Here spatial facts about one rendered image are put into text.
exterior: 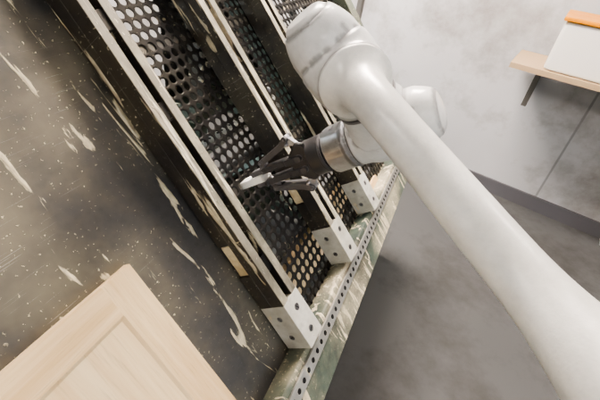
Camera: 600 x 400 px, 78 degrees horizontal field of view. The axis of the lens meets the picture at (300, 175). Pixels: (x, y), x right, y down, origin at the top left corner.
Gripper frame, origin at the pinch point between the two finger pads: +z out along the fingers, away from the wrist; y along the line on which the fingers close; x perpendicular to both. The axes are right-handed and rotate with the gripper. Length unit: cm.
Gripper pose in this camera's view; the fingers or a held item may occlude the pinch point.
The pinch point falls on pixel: (255, 179)
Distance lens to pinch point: 82.0
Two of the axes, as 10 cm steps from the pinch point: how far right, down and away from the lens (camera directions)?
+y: -4.9, -8.3, -2.6
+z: -7.7, 2.8, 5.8
